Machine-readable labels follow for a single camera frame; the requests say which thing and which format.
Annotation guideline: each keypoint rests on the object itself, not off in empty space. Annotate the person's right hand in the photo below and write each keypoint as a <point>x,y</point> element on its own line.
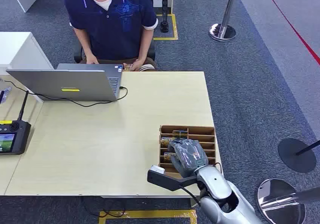
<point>92,60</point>

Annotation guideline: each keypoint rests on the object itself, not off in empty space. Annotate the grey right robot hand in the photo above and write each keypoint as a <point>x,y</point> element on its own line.
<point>189,156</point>

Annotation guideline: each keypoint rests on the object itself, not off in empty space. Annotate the person's left hand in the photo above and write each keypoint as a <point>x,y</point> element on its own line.
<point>136,65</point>

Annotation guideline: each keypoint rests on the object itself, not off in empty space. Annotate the autumn print card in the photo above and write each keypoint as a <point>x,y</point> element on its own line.
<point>180,133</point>
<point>166,142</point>
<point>167,155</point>

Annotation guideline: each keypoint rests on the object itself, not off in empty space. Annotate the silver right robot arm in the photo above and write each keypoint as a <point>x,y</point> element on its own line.
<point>217,186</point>

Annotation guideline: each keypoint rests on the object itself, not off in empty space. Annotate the brown wooden card holder box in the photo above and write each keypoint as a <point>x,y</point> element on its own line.
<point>202,139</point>

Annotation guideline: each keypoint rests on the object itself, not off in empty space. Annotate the person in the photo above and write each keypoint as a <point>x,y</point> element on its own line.
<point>112,20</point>

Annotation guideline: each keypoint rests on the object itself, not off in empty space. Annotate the small patterned item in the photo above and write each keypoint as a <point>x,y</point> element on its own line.
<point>127,67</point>

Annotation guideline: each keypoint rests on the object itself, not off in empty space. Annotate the silver laptop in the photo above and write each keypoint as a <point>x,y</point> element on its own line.
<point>65,83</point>

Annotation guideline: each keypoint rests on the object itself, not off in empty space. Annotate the yellow floor tape square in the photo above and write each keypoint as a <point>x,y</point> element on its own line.
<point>175,27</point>
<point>149,214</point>

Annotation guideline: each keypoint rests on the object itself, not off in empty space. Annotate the black robot legs stand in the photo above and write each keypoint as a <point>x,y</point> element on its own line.
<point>164,7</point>

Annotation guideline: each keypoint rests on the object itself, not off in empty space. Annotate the white cabinet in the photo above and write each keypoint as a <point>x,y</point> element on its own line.
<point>17,52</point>

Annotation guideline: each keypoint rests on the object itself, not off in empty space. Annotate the clear plastic item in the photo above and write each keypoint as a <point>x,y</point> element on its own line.
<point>5,93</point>

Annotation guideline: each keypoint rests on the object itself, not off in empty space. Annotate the chrome stanchion base with pole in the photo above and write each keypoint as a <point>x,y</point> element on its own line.
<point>277,202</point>

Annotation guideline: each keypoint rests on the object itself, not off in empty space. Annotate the black remote controller with screen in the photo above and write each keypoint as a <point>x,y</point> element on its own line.
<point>13,136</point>

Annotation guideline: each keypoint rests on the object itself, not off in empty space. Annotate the black stanchion base with pole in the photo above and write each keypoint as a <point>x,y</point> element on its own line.
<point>295,156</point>

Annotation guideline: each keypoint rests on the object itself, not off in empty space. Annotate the red floor line tape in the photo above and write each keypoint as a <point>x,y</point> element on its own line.
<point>295,30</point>

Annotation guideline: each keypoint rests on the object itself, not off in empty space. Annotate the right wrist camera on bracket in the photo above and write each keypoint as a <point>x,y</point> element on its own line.
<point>162,179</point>

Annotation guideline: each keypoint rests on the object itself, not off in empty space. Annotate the chrome stanchion post with base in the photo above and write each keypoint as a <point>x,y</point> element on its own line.
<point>223,30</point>

